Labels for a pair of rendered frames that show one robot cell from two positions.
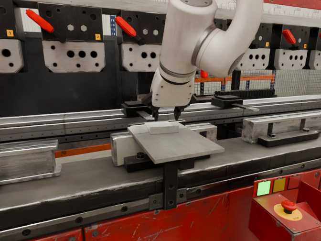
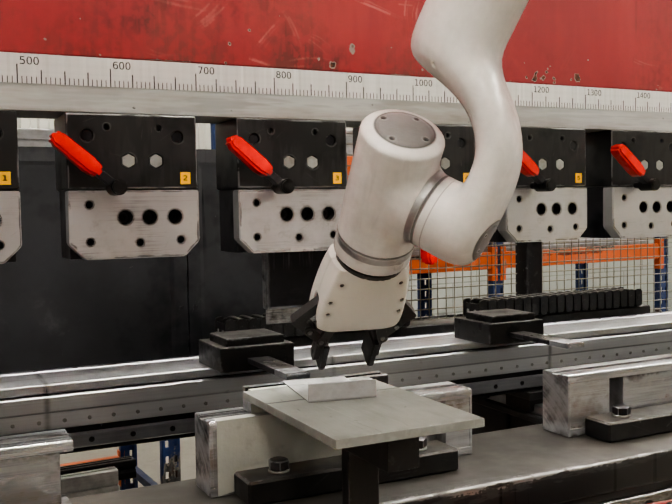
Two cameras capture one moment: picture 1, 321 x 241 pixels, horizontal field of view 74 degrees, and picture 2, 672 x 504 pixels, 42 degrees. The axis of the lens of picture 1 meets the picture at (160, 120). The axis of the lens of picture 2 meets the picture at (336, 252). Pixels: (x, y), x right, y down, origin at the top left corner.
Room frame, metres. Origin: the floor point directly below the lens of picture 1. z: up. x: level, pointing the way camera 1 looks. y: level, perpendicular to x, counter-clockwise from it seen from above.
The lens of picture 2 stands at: (-0.43, 0.09, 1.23)
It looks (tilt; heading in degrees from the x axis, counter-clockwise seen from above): 3 degrees down; 355
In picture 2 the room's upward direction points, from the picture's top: 1 degrees counter-clockwise
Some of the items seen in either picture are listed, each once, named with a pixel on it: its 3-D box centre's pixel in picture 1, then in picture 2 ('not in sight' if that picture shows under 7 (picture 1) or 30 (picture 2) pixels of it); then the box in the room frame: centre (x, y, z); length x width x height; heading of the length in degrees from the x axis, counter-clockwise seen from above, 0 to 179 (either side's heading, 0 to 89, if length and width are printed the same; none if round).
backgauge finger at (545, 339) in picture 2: (236, 103); (524, 330); (1.04, -0.38, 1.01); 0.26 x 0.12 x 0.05; 21
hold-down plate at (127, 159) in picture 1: (168, 157); (350, 470); (0.67, -0.03, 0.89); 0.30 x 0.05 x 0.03; 111
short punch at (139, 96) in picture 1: (151, 85); (300, 285); (0.71, 0.03, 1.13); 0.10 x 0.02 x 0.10; 111
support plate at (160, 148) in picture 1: (168, 137); (354, 407); (0.57, -0.02, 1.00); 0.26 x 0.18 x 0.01; 21
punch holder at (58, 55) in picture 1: (74, 41); (126, 187); (0.62, 0.24, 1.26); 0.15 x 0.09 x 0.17; 111
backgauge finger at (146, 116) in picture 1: (141, 110); (263, 355); (0.86, 0.08, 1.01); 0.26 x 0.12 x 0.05; 21
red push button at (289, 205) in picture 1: (288, 208); not in sight; (0.53, -0.37, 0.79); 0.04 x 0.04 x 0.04
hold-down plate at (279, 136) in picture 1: (288, 137); (669, 417); (0.87, -0.56, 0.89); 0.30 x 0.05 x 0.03; 111
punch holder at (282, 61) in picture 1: (284, 49); (629, 184); (0.91, -0.51, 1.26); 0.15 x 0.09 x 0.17; 111
